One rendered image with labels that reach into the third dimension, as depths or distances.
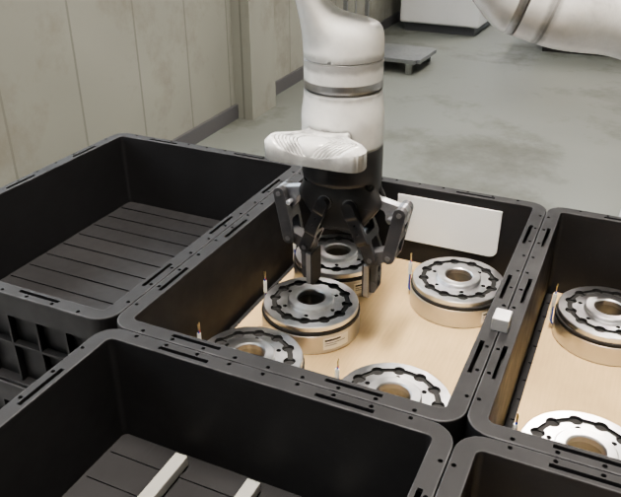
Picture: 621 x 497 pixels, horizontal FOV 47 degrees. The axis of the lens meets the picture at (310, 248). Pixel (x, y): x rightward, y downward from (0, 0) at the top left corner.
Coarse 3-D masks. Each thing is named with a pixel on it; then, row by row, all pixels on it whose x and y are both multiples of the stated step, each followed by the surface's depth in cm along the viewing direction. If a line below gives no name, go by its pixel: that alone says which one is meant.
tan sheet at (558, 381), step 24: (552, 336) 75; (552, 360) 71; (576, 360) 71; (528, 384) 68; (552, 384) 68; (576, 384) 68; (600, 384) 68; (528, 408) 65; (552, 408) 65; (576, 408) 65; (600, 408) 65
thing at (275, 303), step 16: (272, 288) 77; (288, 288) 78; (336, 288) 78; (272, 304) 75; (288, 304) 75; (336, 304) 75; (352, 304) 75; (272, 320) 73; (288, 320) 72; (304, 320) 72; (320, 320) 72; (336, 320) 72
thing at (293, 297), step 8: (296, 288) 76; (304, 288) 76; (312, 288) 76; (320, 288) 76; (288, 296) 75; (296, 296) 75; (320, 296) 76; (328, 296) 75; (296, 304) 74; (304, 304) 74; (320, 304) 74; (328, 304) 74; (304, 312) 73; (312, 312) 73; (320, 312) 73
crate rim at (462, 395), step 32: (448, 192) 83; (192, 256) 70; (512, 256) 70; (160, 288) 64; (512, 288) 64; (128, 320) 60; (224, 352) 56; (480, 352) 56; (320, 384) 52; (352, 384) 52; (448, 416) 49
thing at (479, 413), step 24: (552, 216) 78; (576, 216) 78; (600, 216) 78; (528, 264) 68; (528, 288) 67; (504, 336) 58; (504, 360) 55; (480, 384) 52; (480, 408) 50; (480, 432) 48; (504, 432) 48; (552, 456) 46; (576, 456) 46; (600, 456) 46
